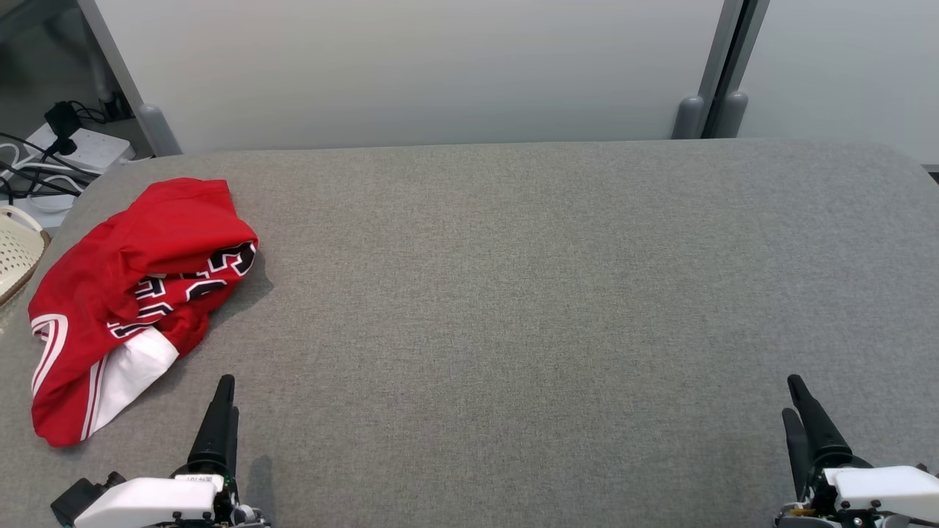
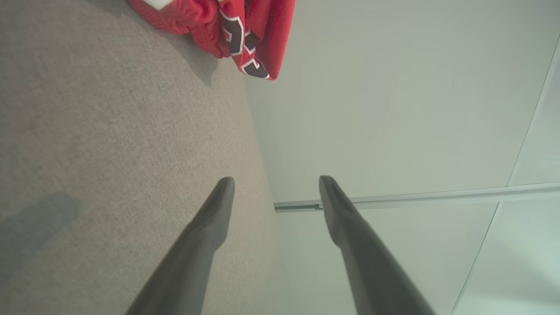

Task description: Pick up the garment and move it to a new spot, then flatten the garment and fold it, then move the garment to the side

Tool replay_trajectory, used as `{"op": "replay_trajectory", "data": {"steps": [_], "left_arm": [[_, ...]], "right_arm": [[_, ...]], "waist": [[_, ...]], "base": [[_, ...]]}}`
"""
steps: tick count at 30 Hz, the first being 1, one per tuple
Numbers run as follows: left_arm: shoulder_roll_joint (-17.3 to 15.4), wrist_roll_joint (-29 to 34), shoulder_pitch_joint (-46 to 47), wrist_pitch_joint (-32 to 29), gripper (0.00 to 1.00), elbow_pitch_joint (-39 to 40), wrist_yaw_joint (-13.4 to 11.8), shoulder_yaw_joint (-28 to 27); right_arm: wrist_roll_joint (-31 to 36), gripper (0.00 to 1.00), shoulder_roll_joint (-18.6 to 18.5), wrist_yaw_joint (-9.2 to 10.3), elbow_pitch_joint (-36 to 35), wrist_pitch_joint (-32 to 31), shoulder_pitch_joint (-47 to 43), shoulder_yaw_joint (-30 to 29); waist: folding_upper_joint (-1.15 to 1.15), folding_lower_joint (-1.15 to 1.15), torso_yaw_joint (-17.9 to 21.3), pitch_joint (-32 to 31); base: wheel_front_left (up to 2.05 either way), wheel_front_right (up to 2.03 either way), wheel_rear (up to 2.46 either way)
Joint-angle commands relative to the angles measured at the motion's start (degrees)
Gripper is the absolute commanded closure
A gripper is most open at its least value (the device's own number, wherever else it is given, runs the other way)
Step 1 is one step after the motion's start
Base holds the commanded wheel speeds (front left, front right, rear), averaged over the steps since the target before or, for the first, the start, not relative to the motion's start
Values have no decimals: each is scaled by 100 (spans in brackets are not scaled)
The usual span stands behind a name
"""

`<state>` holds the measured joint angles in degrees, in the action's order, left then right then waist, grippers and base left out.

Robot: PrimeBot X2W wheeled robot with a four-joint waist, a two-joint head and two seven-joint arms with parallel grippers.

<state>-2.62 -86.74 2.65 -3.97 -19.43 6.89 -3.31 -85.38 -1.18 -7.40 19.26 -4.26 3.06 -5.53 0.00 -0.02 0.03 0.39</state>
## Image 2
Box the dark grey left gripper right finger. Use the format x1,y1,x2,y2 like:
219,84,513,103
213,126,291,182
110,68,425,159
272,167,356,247
319,175,438,315

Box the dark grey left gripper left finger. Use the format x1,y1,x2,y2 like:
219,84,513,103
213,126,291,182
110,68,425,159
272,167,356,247
125,176,235,315

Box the red Bulls 23 jersey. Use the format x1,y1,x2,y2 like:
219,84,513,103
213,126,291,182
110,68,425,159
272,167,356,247
217,0,296,81

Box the red shorts with white trim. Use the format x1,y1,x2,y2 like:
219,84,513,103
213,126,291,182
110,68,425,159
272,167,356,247
128,0,231,59

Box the grey fabric sofa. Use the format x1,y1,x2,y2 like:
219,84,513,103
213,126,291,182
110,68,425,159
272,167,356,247
0,0,280,315

